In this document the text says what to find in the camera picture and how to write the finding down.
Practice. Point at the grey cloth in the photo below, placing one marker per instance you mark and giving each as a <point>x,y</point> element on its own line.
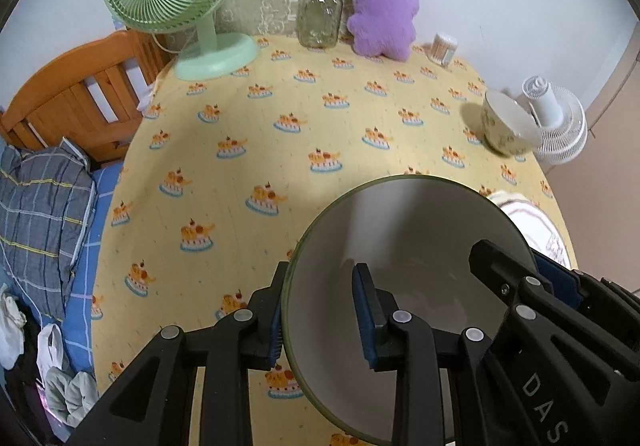
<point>70,396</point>

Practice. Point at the purple plush toy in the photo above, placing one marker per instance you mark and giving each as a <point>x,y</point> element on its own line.
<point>382,10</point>

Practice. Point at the white plate with yellow flowers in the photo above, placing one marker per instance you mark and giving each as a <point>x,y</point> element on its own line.
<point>497,196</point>

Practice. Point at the glass jar with dark lid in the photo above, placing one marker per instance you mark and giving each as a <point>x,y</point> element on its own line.
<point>320,15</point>

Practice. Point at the white plastic bag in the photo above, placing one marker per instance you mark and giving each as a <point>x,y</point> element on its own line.
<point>49,348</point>

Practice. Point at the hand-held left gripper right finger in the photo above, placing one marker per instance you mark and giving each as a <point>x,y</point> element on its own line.
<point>362,316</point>

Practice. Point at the white desk fan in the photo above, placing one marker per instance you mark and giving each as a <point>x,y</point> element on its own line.
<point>560,130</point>

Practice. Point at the white cloth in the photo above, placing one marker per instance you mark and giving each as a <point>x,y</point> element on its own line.
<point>10,326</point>

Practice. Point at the blue plaid pillow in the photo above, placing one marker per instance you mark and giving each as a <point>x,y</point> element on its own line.
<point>40,206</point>

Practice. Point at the floral ceramic bowl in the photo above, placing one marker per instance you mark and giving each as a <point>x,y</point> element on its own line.
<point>505,125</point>
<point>410,226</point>

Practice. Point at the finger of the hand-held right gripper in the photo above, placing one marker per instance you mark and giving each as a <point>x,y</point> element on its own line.
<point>555,271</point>
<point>495,261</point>

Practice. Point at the wooden bed headboard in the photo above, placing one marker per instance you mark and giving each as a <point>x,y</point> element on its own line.
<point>65,90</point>

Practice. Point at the cotton swab container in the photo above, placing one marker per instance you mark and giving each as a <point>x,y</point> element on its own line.
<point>444,48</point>

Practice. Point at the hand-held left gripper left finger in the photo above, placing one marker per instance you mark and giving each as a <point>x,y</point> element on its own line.
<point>275,341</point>

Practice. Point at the yellow printed tablecloth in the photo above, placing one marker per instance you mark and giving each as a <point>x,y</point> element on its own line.
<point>300,90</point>

